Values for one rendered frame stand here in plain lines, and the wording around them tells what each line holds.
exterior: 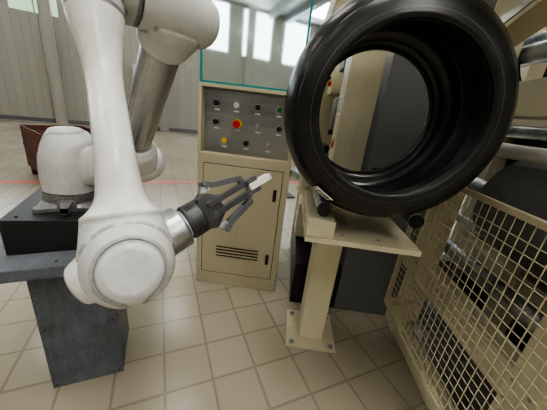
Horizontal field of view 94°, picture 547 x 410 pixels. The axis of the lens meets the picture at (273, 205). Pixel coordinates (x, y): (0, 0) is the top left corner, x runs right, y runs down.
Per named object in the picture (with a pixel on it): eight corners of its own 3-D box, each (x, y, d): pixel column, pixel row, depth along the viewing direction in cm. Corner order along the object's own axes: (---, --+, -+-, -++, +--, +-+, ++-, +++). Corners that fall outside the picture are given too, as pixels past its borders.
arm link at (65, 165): (39, 182, 93) (31, 119, 86) (98, 181, 105) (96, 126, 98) (41, 198, 82) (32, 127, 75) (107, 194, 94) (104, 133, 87)
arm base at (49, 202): (27, 218, 80) (24, 202, 78) (45, 194, 98) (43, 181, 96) (98, 216, 89) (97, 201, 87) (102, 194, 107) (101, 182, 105)
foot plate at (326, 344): (286, 310, 162) (286, 307, 161) (329, 316, 161) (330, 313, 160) (285, 346, 137) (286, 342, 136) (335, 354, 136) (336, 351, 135)
